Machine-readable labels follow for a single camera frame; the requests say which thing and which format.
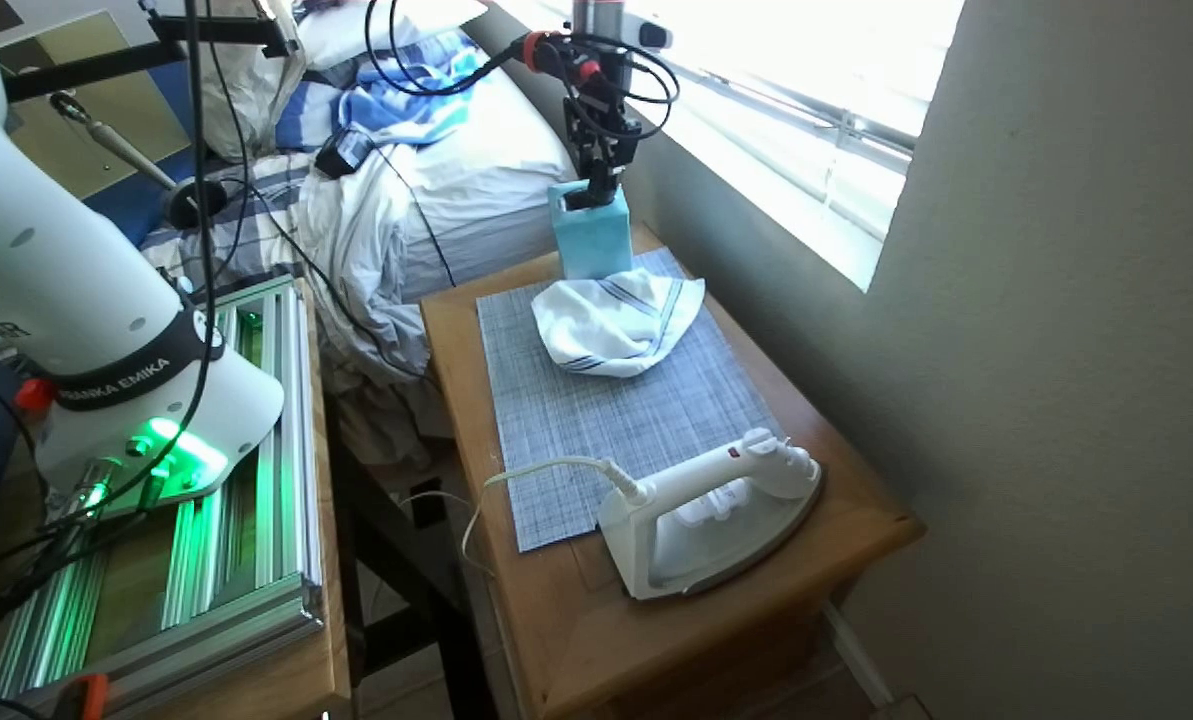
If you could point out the light blue box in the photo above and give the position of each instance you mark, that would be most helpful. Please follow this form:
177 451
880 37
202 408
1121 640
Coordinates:
596 240

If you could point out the grey woven placemat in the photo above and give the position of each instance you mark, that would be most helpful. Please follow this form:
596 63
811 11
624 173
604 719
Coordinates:
616 420

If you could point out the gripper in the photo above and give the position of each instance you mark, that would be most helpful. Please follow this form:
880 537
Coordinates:
596 105

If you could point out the blue and white striped cloth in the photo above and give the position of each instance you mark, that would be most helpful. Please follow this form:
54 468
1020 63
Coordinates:
406 100

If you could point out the bed with white bedding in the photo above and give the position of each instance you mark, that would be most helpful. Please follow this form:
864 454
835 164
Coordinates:
476 190

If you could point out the white towel with blue stripes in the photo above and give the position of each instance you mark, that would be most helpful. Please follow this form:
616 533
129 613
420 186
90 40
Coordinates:
611 325

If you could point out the white clothes iron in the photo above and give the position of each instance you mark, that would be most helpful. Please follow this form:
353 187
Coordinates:
706 510

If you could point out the black power brick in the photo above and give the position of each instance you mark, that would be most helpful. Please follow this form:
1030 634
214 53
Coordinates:
344 152

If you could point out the black stand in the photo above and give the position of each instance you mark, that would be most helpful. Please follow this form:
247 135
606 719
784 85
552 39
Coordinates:
106 62

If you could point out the window with blinds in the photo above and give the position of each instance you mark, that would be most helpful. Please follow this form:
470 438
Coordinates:
806 110

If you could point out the stand with round base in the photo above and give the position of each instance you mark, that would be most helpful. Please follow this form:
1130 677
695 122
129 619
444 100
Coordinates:
191 200

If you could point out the white pillow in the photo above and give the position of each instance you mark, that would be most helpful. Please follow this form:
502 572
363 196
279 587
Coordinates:
376 25

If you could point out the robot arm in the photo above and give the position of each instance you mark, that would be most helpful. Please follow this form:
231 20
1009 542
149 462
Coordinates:
46 260

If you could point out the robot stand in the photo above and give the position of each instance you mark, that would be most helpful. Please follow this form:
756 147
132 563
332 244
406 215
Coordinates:
256 640

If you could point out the white plastic bag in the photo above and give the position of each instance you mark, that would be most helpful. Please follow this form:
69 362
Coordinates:
251 90

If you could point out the orange clamp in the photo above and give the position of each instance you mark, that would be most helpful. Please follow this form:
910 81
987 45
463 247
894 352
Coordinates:
86 695

